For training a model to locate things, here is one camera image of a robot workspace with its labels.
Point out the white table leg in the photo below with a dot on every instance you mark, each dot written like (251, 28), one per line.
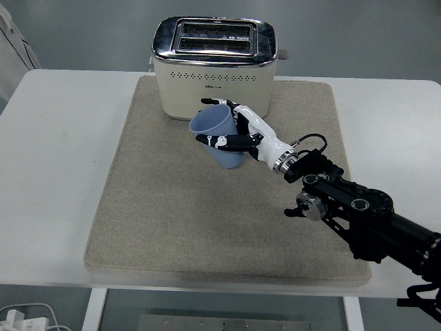
(93, 310)
(353, 315)

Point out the person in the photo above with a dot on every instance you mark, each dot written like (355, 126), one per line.
(13, 62)

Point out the blue ribbed plastic cup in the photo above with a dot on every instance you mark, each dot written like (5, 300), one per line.
(213, 122)

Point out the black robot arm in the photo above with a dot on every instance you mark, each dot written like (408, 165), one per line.
(379, 227)

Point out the beige fabric table mat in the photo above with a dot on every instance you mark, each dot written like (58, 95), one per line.
(172, 213)

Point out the grey metal plate with screws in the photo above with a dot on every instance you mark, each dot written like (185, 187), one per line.
(224, 324)

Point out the white power strip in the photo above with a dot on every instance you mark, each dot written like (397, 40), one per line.
(24, 323)

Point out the black table control panel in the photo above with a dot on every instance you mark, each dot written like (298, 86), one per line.
(402, 302)

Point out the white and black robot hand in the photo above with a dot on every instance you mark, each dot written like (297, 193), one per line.
(268, 145)

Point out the cream and chrome toaster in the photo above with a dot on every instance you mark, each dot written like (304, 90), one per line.
(213, 82)

